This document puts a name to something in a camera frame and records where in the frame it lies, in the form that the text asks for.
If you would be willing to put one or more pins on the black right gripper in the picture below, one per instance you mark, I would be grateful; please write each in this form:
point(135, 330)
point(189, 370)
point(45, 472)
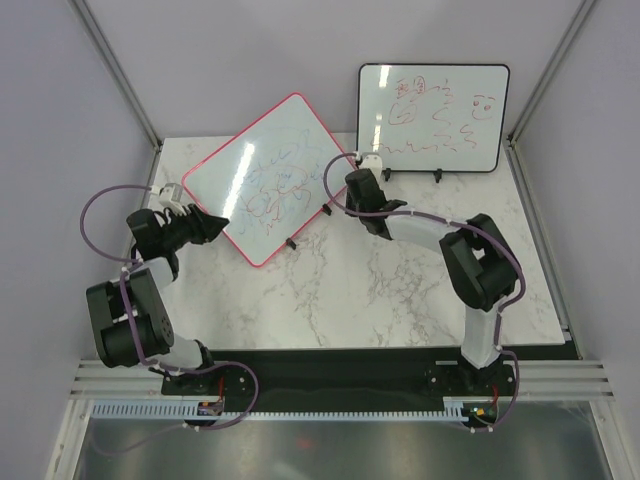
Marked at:
point(348, 201)

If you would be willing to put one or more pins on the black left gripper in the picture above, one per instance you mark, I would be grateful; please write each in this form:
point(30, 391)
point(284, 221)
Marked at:
point(195, 223)

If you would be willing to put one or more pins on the pink framed whiteboard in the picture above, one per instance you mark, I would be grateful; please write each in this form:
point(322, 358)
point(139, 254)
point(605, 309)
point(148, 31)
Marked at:
point(271, 179)

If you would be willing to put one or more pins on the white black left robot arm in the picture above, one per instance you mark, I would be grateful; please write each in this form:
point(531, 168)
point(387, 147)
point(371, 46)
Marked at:
point(129, 321)

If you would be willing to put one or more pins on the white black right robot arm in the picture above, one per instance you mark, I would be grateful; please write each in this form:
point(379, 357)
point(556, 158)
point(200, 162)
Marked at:
point(481, 266)

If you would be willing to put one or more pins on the black framed whiteboard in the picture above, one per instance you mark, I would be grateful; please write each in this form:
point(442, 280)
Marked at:
point(431, 117)

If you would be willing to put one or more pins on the black stand foot front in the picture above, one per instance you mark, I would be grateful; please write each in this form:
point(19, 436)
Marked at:
point(289, 243)

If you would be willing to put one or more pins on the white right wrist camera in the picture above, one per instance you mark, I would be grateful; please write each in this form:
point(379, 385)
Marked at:
point(372, 162)

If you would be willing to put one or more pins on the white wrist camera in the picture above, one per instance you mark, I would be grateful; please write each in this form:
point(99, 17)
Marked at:
point(169, 197)
point(372, 162)

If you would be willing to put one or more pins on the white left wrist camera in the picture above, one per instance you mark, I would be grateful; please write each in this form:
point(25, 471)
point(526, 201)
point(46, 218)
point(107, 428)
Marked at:
point(169, 197)

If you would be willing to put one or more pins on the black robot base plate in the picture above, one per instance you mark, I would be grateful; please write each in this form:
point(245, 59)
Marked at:
point(364, 399)

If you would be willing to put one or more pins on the white slotted cable duct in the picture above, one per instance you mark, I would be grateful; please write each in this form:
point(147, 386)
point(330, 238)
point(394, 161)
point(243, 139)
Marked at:
point(192, 409)

